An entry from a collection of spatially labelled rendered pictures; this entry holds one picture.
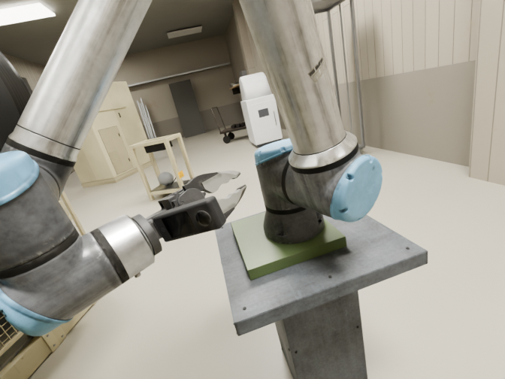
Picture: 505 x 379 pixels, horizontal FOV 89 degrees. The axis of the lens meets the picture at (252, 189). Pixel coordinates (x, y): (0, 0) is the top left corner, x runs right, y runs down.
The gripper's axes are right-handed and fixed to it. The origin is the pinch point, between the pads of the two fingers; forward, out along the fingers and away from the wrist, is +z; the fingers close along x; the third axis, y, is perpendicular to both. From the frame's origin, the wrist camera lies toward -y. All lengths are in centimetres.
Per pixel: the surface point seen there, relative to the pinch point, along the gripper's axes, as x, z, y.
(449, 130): 68, 264, 37
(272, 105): -38, 368, 331
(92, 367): 63, -50, 114
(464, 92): 37, 260, 18
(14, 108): -39, -23, 47
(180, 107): -221, 532, 976
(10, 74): -47, -20, 47
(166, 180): 3, 96, 310
